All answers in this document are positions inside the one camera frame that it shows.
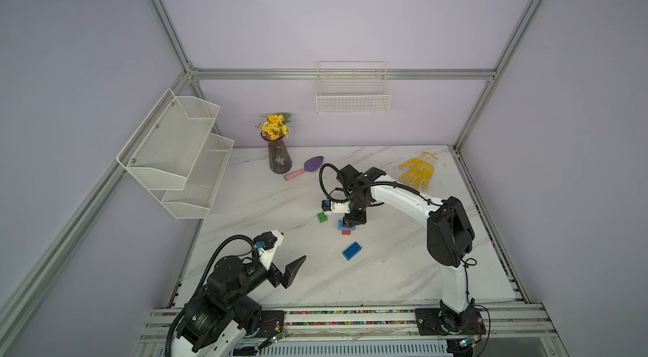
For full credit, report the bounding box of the light blue long lego brick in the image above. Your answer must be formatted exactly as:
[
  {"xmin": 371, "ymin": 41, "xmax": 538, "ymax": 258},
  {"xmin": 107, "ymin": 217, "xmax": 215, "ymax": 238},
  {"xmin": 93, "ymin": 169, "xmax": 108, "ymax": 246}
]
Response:
[{"xmin": 337, "ymin": 220, "xmax": 356, "ymax": 231}]

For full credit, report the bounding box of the dark blue long lego brick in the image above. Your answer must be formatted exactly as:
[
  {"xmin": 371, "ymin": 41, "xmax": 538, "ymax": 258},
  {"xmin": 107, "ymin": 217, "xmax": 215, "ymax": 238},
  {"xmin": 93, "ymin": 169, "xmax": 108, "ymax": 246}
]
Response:
[{"xmin": 342, "ymin": 242, "xmax": 362, "ymax": 261}]

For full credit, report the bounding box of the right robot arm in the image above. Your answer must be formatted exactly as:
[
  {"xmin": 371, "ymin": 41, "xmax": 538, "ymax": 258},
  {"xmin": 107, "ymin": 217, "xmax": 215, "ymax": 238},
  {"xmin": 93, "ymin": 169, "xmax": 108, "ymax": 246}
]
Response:
[{"xmin": 322, "ymin": 164, "xmax": 481, "ymax": 334}]

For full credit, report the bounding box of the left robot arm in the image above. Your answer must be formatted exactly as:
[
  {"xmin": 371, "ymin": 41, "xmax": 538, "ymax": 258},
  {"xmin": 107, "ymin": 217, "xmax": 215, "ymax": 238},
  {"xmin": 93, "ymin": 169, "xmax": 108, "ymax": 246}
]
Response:
[{"xmin": 164, "ymin": 230, "xmax": 307, "ymax": 356}]

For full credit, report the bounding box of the purple pink toy spatula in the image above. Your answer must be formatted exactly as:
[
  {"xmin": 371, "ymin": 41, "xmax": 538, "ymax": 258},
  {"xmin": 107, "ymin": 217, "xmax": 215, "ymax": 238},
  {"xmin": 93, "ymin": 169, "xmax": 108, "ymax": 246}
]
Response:
[{"xmin": 284, "ymin": 156, "xmax": 324, "ymax": 181}]

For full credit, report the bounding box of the yellow rubber glove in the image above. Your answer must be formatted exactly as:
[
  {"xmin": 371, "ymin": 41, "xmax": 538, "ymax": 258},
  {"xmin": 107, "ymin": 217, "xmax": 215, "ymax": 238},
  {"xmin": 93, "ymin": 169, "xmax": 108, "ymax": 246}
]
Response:
[{"xmin": 398, "ymin": 152, "xmax": 438, "ymax": 193}]

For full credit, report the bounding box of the purple ribbed glass vase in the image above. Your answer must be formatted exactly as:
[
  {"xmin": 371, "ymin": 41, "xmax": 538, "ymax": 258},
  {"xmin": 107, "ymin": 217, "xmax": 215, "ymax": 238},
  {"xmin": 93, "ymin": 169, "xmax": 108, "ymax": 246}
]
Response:
[{"xmin": 260, "ymin": 132, "xmax": 293, "ymax": 175}]

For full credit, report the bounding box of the yellow flower bouquet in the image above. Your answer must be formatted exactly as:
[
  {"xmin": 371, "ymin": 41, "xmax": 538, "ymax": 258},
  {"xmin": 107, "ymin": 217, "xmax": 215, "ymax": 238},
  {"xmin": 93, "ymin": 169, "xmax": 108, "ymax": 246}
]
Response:
[{"xmin": 255, "ymin": 113, "xmax": 292, "ymax": 141}]

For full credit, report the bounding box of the white mesh two-tier shelf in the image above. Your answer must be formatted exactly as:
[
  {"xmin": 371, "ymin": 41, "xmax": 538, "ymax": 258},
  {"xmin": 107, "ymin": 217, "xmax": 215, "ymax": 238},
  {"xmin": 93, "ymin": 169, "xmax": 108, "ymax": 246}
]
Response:
[{"xmin": 116, "ymin": 90, "xmax": 235, "ymax": 220}]

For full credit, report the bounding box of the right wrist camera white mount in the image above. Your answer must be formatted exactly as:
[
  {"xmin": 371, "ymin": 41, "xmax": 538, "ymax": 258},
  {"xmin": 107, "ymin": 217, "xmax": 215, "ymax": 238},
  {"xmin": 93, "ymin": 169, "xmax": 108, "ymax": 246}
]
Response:
[{"xmin": 322, "ymin": 199, "xmax": 350, "ymax": 214}]

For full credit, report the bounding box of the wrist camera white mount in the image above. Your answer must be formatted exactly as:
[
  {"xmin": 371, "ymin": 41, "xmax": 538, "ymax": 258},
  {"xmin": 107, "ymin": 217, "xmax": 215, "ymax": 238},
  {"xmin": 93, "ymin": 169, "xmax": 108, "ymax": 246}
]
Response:
[
  {"xmin": 322, "ymin": 199, "xmax": 350, "ymax": 214},
  {"xmin": 254, "ymin": 230, "xmax": 278, "ymax": 271}
]

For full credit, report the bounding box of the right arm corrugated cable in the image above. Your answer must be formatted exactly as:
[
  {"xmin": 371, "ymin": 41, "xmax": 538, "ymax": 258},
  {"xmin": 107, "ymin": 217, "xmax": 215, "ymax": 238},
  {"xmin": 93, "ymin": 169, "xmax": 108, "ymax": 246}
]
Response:
[{"xmin": 318, "ymin": 163, "xmax": 431, "ymax": 206}]

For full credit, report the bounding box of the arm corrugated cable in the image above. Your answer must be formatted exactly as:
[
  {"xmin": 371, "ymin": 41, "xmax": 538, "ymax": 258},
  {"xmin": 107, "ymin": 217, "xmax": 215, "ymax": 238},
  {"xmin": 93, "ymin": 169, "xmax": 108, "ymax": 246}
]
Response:
[
  {"xmin": 318, "ymin": 163, "xmax": 431, "ymax": 206},
  {"xmin": 164, "ymin": 234, "xmax": 257, "ymax": 357}
]

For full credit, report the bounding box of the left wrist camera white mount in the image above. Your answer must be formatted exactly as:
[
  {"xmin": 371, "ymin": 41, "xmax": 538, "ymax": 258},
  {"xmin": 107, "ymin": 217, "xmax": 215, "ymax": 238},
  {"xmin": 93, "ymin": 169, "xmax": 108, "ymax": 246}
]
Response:
[{"xmin": 254, "ymin": 230, "xmax": 278, "ymax": 271}]

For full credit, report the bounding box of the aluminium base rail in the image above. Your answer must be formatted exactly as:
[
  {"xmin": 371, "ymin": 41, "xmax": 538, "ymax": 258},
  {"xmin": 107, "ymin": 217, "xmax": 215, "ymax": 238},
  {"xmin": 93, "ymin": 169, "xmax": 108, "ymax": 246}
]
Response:
[{"xmin": 133, "ymin": 300, "xmax": 558, "ymax": 357}]

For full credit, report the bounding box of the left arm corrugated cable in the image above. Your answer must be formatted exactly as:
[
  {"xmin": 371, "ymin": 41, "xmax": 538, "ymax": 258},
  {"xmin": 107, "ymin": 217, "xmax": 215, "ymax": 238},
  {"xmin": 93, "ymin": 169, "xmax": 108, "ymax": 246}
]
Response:
[{"xmin": 164, "ymin": 234, "xmax": 257, "ymax": 357}]

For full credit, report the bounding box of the white wire wall basket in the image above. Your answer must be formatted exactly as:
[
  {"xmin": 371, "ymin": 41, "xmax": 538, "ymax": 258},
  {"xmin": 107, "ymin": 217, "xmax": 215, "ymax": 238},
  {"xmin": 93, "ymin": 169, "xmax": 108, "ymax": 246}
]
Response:
[{"xmin": 316, "ymin": 61, "xmax": 392, "ymax": 115}]

